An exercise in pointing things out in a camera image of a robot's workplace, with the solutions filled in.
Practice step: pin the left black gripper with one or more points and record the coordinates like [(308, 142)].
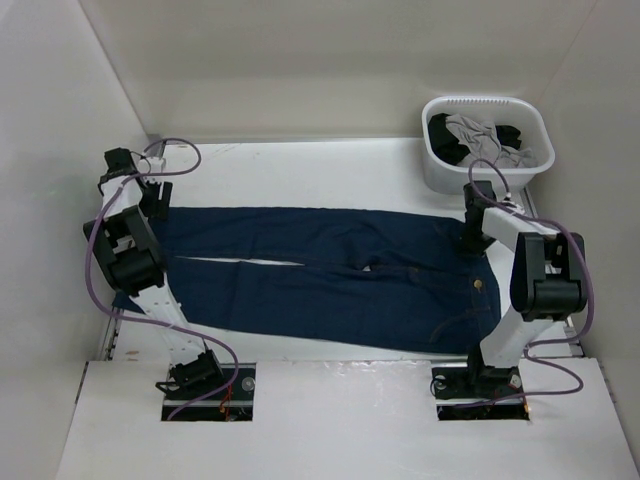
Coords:
[(159, 206)]

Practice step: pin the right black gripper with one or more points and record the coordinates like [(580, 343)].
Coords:
[(474, 247)]

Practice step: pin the dark blue denim trousers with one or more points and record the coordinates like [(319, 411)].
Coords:
[(372, 278)]

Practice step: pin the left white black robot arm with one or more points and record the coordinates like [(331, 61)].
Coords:
[(132, 261)]

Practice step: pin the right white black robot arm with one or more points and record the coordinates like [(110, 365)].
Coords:
[(548, 284)]

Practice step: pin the white plastic laundry basket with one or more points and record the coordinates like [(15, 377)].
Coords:
[(444, 178)]

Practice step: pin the grey crumpled garment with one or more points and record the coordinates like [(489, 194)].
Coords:
[(483, 143)]

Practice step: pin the black garment in basket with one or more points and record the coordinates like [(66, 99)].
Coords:
[(450, 149)]

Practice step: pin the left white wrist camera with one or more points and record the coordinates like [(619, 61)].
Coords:
[(152, 165)]

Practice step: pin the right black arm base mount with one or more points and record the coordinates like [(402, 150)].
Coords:
[(460, 397)]

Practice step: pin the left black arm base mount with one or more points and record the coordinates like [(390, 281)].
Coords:
[(234, 403)]

